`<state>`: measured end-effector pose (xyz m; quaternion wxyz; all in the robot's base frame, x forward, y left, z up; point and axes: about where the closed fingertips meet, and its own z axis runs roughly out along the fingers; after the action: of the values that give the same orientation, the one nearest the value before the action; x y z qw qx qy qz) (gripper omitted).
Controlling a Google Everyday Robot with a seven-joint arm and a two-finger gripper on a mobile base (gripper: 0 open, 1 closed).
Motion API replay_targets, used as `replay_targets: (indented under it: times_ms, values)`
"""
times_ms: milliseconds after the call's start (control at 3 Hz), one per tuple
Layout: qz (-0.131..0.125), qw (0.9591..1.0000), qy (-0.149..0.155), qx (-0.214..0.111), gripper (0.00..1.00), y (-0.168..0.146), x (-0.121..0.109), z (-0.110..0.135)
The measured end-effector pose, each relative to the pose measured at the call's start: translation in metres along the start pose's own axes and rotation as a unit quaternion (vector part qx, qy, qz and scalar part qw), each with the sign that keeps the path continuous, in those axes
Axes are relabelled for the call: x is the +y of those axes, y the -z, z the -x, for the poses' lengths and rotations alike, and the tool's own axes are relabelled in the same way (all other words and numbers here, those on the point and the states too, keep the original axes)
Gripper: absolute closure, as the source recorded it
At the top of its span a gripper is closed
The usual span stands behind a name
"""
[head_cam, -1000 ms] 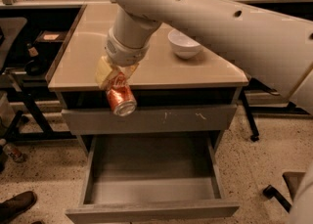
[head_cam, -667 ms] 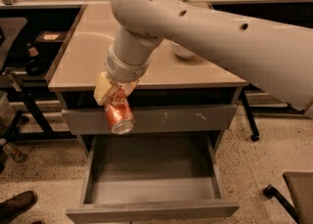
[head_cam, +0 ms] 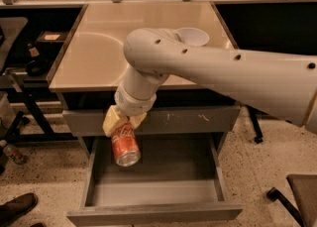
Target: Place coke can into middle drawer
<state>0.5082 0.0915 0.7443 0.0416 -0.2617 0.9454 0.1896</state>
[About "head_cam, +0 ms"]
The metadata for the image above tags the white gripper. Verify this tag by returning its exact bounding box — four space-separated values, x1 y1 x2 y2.
102 87 157 137

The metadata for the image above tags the orange coke can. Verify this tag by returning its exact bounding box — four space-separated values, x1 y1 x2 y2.
111 121 141 167

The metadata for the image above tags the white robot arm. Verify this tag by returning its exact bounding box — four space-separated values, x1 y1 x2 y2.
103 28 317 137

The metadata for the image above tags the open grey middle drawer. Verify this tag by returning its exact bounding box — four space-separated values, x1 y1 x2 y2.
66 134 243 227

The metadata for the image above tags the brown office chair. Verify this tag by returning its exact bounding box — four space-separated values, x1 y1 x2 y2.
266 174 317 227

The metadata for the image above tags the black table leg with caster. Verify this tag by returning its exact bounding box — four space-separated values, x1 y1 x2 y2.
247 106 263 144

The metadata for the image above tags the plastic bottle on floor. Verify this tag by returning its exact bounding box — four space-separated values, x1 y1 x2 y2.
0 140 26 165

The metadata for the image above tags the grey drawer cabinet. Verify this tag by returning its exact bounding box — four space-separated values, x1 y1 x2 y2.
48 1 237 155

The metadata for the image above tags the white bowl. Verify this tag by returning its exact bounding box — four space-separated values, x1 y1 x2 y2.
176 28 210 47

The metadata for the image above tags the closed grey top drawer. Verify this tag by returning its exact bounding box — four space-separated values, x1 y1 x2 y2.
62 105 240 137

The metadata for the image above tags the brown shoe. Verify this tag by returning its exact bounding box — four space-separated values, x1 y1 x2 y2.
0 193 38 227

